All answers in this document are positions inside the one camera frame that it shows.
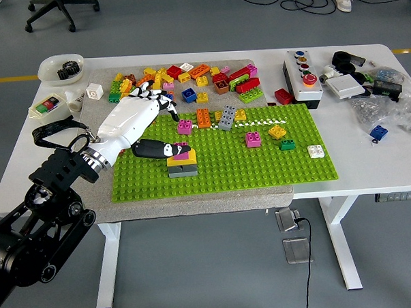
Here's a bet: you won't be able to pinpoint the green baseplate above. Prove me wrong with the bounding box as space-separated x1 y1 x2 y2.
107 102 340 202

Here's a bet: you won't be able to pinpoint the white bowl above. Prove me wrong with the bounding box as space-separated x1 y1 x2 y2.
37 53 87 88

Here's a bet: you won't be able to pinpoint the white switch box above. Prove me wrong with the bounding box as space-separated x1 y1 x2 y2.
27 91 74 123

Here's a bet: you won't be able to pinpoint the clear bag of screws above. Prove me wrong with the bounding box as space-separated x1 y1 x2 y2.
349 90 411 138

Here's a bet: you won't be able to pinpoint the white switch plate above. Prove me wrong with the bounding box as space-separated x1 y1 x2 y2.
324 74 367 101

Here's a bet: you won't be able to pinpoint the grey sloped brick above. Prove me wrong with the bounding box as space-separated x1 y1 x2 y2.
167 163 199 179

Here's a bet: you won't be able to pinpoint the white pipe fitting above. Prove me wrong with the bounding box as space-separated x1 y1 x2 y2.
318 63 343 86

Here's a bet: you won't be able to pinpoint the black gear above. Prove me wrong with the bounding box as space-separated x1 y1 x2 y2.
56 60 84 80

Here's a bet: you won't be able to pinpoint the push-button control box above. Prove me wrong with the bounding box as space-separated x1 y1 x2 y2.
281 48 325 111

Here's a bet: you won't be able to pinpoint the table height control panel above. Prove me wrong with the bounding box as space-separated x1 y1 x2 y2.
374 191 411 203

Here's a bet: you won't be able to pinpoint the metal floor socket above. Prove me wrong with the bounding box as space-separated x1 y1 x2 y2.
275 206 304 234
281 236 314 265

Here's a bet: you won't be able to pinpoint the black office chair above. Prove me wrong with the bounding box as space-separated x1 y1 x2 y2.
23 0 102 35

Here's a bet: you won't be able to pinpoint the orange brick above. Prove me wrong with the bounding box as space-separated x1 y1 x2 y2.
135 73 155 88
196 107 212 129
187 63 212 80

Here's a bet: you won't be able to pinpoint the red long brick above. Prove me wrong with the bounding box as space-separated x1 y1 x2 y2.
235 76 262 95
228 65 253 81

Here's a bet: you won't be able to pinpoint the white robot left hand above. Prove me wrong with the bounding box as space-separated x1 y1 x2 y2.
86 79 192 166

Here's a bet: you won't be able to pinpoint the grey long brick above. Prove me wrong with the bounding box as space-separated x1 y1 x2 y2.
217 104 238 132

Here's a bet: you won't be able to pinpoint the grey-brown mat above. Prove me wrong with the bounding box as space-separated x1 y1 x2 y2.
56 57 296 226

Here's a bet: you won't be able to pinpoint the magenta brick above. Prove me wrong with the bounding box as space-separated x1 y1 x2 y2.
173 140 191 160
176 119 194 136

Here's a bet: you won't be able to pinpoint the white table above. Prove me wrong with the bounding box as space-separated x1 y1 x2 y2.
0 42 411 308

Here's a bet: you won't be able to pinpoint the green long brick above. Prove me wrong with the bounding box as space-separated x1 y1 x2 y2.
227 74 250 92

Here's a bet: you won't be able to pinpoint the black power adapter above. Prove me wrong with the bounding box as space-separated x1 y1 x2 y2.
371 78 404 103

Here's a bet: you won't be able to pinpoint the yellow curved brick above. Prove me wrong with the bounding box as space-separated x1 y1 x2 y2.
166 150 198 166

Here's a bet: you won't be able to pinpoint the white cube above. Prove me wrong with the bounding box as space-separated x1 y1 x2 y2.
85 82 105 102

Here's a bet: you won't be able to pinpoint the black power cord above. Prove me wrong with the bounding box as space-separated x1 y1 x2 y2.
292 216 317 308

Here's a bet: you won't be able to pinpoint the clear bag blue parts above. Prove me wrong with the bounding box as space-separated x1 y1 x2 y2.
367 66 406 86

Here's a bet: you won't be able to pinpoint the white tube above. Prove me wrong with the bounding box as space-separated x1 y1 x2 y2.
64 89 87 112

